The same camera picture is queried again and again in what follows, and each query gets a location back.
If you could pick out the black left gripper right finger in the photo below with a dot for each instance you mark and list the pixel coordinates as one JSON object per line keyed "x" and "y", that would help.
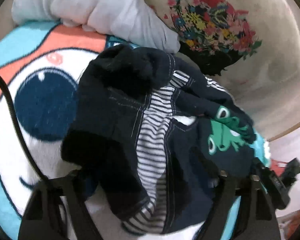
{"x": 259, "y": 195}

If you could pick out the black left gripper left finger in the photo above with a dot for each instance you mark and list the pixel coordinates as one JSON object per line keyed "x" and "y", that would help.
{"x": 57, "y": 203}

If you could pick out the navy striped frog pants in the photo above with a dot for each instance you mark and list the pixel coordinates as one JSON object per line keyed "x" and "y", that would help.
{"x": 155, "y": 132}

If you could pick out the beige curtain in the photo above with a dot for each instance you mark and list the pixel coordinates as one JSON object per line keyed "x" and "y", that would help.
{"x": 277, "y": 99}

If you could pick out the turquoise cartoon fleece blanket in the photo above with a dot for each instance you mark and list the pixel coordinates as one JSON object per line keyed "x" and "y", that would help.
{"x": 41, "y": 64}

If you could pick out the cream floral cushion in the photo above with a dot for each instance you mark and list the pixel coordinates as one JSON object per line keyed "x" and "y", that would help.
{"x": 258, "y": 41}

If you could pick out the white plush pillow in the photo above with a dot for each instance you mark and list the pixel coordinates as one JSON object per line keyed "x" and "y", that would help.
{"x": 130, "y": 20}

